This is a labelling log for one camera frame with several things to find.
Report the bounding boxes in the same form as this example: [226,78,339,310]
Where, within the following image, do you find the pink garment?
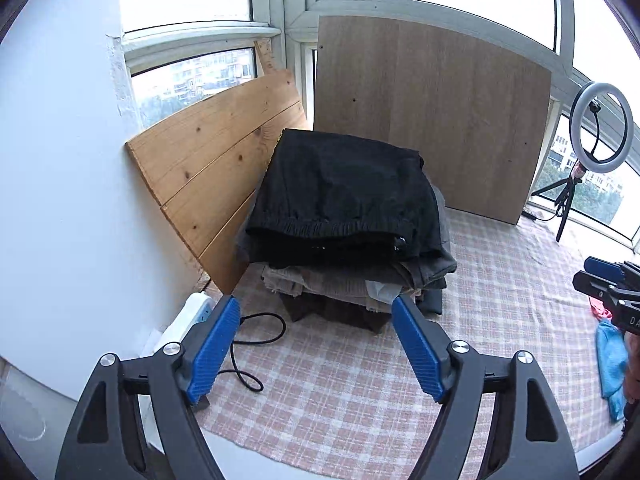
[589,298,612,321]

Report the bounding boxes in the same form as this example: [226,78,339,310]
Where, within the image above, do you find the dark teal folded garment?
[416,289,444,315]

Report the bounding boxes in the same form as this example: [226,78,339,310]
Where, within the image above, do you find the person's right hand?
[624,332,640,403]

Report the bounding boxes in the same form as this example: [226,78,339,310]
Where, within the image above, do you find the grey-brown wooden board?
[314,16,551,224]

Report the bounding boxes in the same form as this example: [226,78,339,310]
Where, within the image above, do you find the white power strip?
[141,292,215,356]

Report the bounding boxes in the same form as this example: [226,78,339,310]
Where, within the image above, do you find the grey folded garment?
[234,184,459,291]

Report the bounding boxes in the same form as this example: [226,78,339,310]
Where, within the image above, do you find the white ring light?
[569,81,636,175]

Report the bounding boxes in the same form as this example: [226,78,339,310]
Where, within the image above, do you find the black phone holder clamp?
[589,100,601,115]

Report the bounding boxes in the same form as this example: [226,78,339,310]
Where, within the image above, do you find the light blue garment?
[596,318,628,422]

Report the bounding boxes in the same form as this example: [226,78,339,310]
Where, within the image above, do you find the light pine wooden board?
[126,40,308,294]

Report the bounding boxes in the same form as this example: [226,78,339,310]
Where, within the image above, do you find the brown folded garment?
[278,292,392,334]

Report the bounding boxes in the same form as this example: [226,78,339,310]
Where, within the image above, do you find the black tripod stand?
[532,160,587,242]

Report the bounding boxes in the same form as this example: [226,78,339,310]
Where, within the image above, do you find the black jacket with yellow print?
[244,129,442,266]

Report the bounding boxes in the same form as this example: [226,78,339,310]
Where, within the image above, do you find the beige knit sweater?
[260,264,407,313]

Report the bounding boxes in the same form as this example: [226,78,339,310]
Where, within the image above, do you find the ring light cable with remote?
[519,206,561,224]

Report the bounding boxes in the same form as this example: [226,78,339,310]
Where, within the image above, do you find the pink plaid blanket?
[198,211,632,479]

